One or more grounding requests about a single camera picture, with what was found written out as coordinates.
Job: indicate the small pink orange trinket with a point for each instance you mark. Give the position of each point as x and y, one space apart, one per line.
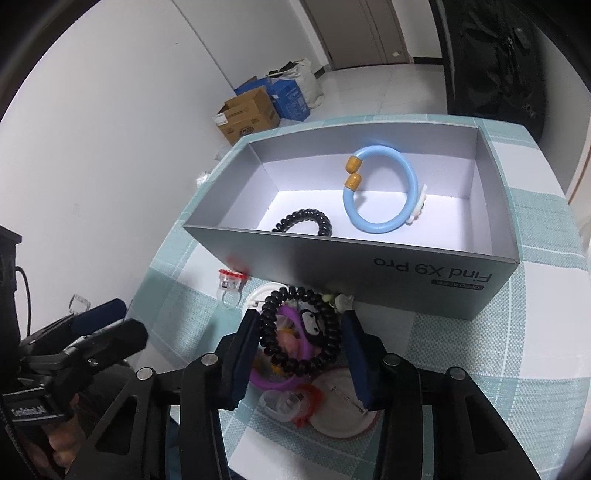
292 346

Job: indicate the white sack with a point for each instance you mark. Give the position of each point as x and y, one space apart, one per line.
307 81

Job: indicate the blue cardboard box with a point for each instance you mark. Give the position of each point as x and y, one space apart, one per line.
291 99

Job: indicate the crumpled white paper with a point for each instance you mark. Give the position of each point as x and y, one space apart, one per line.
201 178

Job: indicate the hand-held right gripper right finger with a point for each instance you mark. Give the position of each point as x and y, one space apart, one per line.
362 369

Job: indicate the black hanging backpack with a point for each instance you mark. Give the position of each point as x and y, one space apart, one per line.
498 60

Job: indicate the person's left hand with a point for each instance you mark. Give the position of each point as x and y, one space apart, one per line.
62 443

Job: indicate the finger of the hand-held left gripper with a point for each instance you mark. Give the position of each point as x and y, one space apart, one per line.
120 339
101 316

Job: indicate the large red-rimmed round badge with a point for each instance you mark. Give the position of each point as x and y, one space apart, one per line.
337 406

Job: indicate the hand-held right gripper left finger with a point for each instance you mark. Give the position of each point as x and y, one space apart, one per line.
242 364

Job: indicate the wood trimmed white panel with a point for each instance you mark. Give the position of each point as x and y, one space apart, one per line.
582 180

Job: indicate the small clear plastic piece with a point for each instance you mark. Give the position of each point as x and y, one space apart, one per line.
79 302

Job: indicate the grey door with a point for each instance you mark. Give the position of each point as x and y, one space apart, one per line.
351 27

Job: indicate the small white round badge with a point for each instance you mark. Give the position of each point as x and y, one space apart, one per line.
256 297

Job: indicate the brown cardboard box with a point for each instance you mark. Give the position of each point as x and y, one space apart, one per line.
249 115

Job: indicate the grey cardboard box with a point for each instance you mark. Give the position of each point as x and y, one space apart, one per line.
323 267

